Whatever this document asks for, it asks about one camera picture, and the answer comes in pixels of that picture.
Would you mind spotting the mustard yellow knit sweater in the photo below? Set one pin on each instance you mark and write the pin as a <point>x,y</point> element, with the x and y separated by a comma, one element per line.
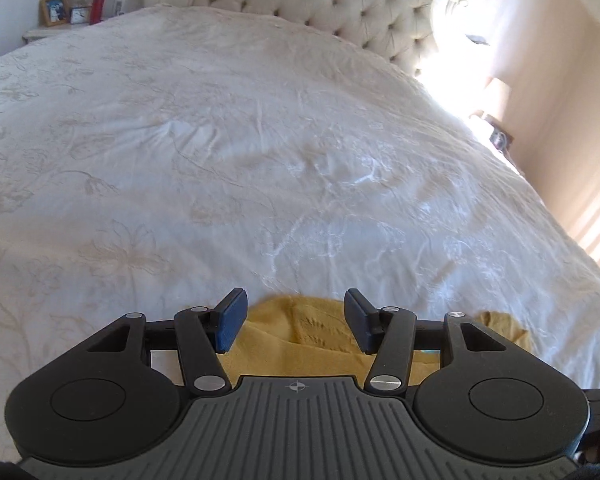
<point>296,336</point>

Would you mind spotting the white left nightstand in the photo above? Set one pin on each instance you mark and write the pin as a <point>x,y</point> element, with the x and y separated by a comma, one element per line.
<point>43,32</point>

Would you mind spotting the wooden photo frame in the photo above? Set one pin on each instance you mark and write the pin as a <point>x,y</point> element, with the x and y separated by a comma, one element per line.
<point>54,12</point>

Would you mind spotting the white floral bedspread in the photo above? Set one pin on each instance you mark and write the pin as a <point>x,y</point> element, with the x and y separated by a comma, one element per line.
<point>158,160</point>

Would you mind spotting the small alarm clock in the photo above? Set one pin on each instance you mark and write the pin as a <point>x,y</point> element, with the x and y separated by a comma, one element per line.
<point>80,15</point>

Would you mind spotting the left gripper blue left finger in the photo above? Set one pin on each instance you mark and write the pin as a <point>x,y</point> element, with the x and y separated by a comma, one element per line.
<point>202,334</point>

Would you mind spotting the white wall socket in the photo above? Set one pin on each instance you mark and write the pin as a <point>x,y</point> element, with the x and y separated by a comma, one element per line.
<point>119,7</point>

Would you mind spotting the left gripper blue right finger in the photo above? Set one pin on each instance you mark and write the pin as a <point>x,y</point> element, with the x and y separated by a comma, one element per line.
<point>388,334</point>

